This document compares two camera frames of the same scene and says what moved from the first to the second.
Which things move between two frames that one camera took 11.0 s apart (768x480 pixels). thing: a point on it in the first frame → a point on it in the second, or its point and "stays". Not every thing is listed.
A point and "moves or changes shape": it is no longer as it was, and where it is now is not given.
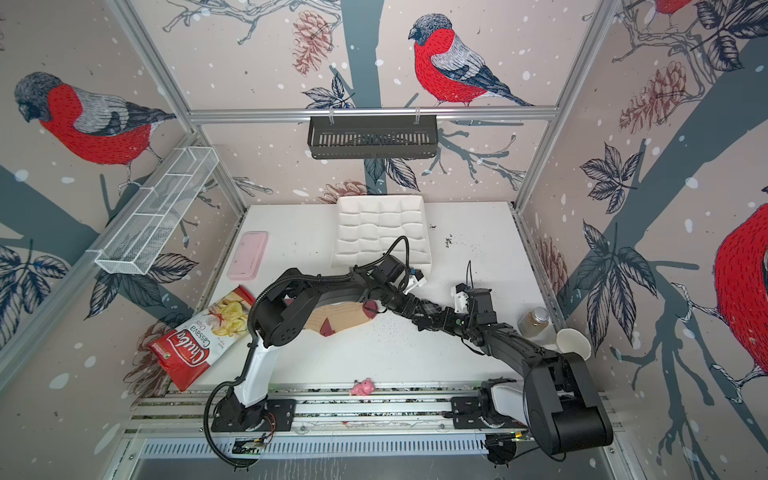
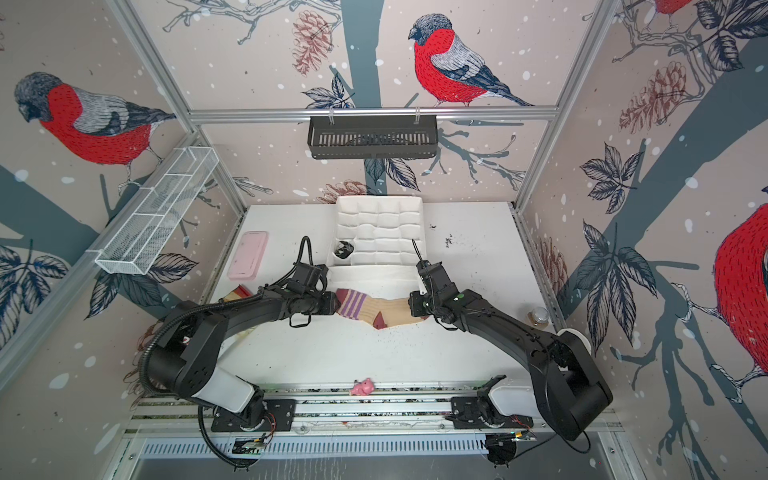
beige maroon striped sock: [330, 318] moves or changes shape
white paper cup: [569, 340] stays
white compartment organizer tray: [367, 227] stays
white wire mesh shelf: [157, 211] stays
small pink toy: [363, 388] stays
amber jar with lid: [533, 322] stays
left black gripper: [414, 305] → [331, 304]
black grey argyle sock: [436, 319] moves or changes shape
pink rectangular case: [248, 257] stays
